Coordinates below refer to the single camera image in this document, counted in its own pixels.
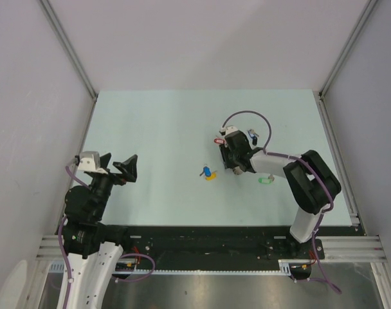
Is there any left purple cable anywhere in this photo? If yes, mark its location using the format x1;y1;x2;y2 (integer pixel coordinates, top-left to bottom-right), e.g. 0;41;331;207
60;156;156;309

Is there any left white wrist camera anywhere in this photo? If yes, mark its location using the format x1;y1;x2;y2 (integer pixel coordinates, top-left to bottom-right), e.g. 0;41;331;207
75;151;100;172

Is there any white cable duct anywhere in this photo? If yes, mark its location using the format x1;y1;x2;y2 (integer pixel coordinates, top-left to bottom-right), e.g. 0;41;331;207
48;261;291;276

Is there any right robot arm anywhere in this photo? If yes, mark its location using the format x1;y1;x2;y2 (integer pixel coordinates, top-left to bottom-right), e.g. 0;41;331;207
219;126;341;258

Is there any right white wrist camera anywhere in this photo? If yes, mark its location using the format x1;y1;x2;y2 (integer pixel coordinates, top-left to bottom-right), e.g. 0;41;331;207
218;126;238;138

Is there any green tag key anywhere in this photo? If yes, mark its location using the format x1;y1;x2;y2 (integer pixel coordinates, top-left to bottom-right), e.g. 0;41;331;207
259;174;275;185

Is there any yellow tag key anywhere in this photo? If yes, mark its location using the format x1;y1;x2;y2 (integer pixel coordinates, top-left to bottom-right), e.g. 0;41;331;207
204;171;217;181

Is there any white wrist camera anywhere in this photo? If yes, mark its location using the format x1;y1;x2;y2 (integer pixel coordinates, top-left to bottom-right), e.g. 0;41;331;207
218;126;238;138
75;151;100;172

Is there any left aluminium corner post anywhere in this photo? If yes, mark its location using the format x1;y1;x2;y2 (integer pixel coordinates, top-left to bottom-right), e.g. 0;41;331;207
37;0;98;102

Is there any dark blue tag key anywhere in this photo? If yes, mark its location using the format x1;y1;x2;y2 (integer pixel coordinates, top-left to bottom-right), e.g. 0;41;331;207
247;129;259;146

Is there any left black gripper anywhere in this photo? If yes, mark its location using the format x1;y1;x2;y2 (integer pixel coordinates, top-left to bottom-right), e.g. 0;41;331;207
89;152;136;218

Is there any red tag key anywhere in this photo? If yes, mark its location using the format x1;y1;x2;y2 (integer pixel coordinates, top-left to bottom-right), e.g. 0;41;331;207
214;138;225;145

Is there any right side aluminium rail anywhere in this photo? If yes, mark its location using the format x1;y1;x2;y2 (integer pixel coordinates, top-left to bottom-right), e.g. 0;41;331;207
313;91;364;229

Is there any aluminium frame rail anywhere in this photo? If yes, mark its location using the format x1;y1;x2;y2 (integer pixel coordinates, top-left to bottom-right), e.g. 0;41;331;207
35;235;387;263

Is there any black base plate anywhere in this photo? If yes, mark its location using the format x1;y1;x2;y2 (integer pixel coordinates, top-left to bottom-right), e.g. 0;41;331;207
55;224;325;279

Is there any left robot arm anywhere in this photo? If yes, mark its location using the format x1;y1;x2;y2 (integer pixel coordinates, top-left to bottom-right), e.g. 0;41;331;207
57;151;138;308

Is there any right aluminium corner post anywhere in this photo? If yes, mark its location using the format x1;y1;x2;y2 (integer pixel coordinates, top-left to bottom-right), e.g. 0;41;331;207
318;0;380;100

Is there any aluminium corner post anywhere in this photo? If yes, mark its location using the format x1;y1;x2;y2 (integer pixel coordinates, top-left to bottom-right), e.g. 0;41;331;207
37;0;98;102
318;0;380;100

